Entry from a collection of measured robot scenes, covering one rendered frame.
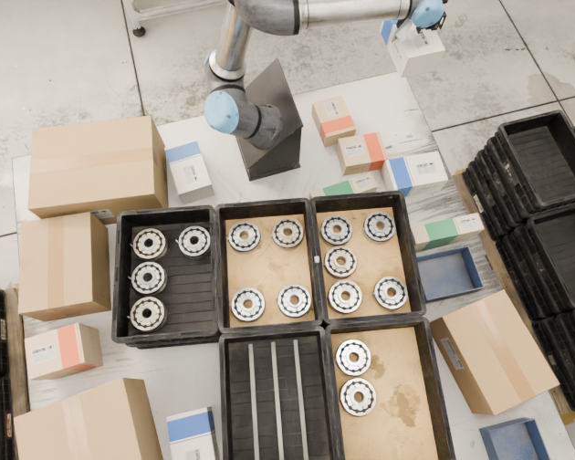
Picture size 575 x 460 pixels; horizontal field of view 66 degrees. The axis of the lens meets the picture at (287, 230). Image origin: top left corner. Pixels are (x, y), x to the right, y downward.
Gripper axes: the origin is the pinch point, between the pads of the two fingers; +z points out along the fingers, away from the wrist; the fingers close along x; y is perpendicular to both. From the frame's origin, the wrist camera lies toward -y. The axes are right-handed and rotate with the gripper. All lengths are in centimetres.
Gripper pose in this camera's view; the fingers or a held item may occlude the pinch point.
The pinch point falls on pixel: (412, 35)
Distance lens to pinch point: 156.5
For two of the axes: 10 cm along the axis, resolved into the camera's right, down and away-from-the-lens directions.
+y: 2.7, 9.1, -3.3
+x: 9.6, -2.5, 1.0
